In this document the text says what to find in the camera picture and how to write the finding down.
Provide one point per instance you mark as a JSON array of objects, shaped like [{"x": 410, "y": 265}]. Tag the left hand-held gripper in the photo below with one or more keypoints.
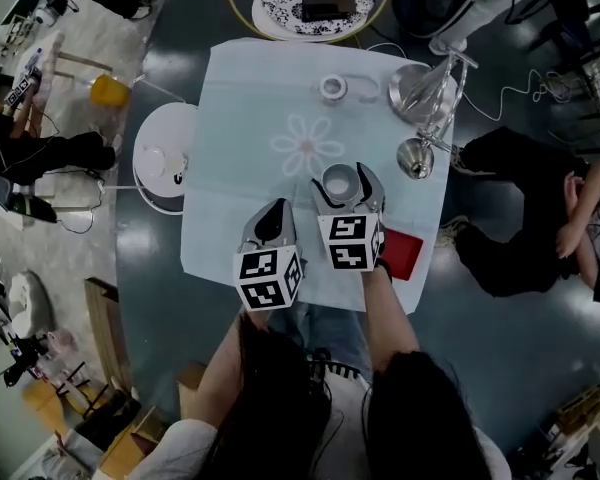
[{"x": 260, "y": 275}]

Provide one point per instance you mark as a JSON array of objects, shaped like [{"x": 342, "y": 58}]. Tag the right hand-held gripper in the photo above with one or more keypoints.
[{"x": 350, "y": 240}]

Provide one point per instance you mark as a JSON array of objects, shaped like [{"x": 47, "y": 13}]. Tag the grey cup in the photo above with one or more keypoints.
[{"x": 341, "y": 184}]

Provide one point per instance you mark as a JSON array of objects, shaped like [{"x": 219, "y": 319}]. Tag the person's left forearm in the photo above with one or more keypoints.
[{"x": 220, "y": 368}]

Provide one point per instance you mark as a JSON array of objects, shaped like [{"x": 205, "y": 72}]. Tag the person's right forearm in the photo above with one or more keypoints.
[{"x": 387, "y": 318}]

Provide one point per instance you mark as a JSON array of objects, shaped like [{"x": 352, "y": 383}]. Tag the pale flower-print tablecloth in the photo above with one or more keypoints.
[{"x": 260, "y": 128}]

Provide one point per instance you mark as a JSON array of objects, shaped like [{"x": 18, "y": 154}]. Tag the white tape roll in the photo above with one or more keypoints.
[{"x": 333, "y": 88}]

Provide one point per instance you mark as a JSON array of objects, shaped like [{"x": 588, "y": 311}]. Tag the clear plastic loop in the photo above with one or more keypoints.
[{"x": 370, "y": 89}]

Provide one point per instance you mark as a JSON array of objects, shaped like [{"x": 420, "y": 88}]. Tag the small white and black device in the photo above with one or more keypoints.
[{"x": 179, "y": 169}]

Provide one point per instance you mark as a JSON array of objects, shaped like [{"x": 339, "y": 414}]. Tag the person's jeans legs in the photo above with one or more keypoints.
[{"x": 325, "y": 328}]

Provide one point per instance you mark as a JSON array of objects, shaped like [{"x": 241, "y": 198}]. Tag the silver desk lamp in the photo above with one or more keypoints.
[{"x": 417, "y": 98}]

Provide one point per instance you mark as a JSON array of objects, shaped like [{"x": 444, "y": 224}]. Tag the white bowl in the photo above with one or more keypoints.
[{"x": 151, "y": 161}]

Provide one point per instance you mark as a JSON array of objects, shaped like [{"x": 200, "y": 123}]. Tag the white round side table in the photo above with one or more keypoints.
[{"x": 162, "y": 138}]

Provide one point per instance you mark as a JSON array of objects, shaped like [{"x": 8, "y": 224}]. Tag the wooden board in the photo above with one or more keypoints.
[{"x": 105, "y": 328}]

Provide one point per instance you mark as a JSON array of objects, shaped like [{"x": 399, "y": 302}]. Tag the yellow bucket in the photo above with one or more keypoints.
[{"x": 108, "y": 89}]

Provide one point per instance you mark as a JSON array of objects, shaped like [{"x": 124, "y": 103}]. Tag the yellow hoop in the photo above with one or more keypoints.
[{"x": 231, "y": 3}]

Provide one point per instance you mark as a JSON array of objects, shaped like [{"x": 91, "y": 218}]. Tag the person's white shirt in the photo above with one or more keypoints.
[{"x": 180, "y": 453}]

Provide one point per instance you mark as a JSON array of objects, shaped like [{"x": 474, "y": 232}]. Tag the white bag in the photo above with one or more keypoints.
[{"x": 27, "y": 298}]

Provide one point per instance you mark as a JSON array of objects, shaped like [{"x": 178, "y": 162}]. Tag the cardboard box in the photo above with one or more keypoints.
[{"x": 130, "y": 443}]

